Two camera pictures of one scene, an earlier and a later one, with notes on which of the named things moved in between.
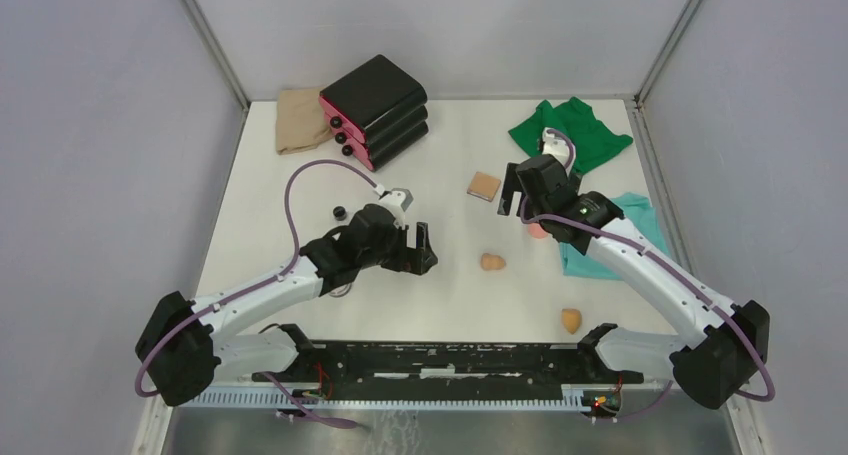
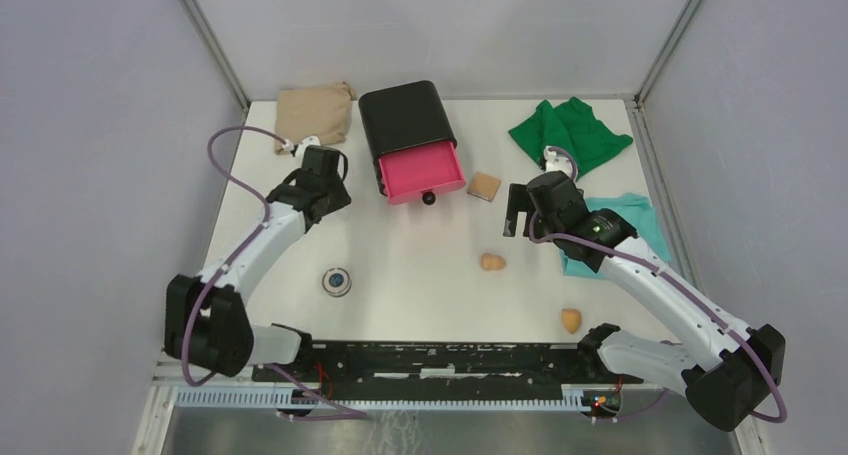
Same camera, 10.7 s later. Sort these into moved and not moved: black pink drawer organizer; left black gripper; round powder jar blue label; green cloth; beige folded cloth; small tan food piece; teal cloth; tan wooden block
Moved: left black gripper; round powder jar blue label; black pink drawer organizer
Not moved: tan wooden block; green cloth; small tan food piece; teal cloth; beige folded cloth
